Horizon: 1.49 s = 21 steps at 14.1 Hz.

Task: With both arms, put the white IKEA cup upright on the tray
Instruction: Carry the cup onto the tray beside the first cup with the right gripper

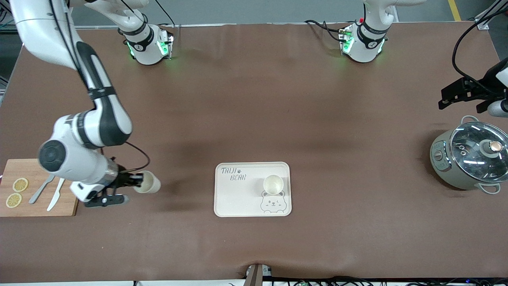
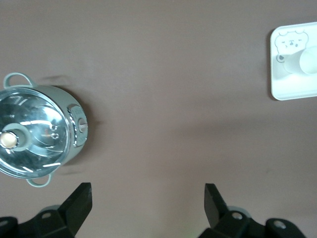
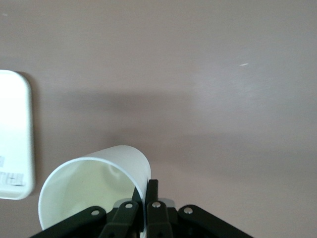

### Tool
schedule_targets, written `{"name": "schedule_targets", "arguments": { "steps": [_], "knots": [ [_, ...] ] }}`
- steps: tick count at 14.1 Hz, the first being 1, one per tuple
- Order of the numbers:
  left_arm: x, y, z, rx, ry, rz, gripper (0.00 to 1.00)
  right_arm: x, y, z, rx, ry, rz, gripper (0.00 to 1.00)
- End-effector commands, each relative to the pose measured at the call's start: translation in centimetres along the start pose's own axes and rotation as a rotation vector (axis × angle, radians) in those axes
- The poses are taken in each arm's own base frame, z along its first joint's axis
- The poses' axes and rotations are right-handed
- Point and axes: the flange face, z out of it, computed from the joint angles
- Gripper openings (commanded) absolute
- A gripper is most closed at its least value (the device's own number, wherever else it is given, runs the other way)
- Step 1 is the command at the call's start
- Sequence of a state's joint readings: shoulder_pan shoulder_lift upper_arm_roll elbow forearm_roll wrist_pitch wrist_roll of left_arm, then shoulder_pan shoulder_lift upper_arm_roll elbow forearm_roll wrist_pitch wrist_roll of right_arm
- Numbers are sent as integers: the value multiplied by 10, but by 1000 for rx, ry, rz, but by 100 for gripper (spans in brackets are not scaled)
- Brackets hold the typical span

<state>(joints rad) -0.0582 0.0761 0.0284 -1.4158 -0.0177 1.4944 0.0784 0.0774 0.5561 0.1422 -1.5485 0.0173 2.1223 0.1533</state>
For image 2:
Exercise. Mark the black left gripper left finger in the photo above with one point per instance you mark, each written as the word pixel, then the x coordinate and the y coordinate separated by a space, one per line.
pixel 71 213

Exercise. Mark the green electric cooking pot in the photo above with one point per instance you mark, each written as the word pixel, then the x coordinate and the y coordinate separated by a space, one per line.
pixel 74 104

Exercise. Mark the white bear print tray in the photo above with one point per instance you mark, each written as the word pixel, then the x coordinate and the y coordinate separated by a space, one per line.
pixel 292 84

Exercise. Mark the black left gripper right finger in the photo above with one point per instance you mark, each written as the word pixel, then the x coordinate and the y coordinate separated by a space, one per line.
pixel 218 215

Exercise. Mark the glass pot lid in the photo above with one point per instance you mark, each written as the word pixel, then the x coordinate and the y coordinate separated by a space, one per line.
pixel 39 124

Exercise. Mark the white plastic cup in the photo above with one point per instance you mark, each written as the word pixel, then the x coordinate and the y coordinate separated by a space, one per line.
pixel 308 60

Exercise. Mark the brown table cover mat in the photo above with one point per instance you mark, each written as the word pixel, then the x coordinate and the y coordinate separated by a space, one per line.
pixel 173 99

